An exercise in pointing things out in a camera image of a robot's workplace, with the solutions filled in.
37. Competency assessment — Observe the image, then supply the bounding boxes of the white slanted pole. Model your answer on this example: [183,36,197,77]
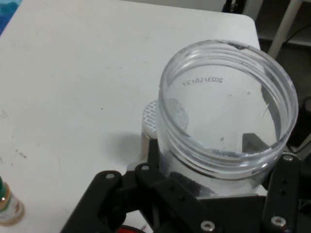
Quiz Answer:
[267,0,303,59]

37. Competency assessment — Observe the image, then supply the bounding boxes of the small spice bottle green cap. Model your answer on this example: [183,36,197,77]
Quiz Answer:
[0,176,25,228]

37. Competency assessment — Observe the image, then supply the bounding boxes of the red bowl with black seeds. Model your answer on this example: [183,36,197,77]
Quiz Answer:
[118,223,147,233]

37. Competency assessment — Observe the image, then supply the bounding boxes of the spice jar white patterned lid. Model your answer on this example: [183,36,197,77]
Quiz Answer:
[139,98,190,164]

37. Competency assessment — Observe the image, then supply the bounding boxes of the clear plastic jar black seeds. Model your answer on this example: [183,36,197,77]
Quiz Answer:
[156,38,299,197]

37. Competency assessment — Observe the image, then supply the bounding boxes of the light blue foam mat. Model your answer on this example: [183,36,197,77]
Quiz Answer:
[0,0,24,35]

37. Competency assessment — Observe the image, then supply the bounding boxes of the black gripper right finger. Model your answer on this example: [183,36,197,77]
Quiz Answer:
[242,132,302,231]

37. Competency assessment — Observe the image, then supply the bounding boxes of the black stand frame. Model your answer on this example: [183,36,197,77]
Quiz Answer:
[222,0,244,13]

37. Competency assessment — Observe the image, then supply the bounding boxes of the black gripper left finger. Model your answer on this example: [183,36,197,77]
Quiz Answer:
[59,138,215,233]

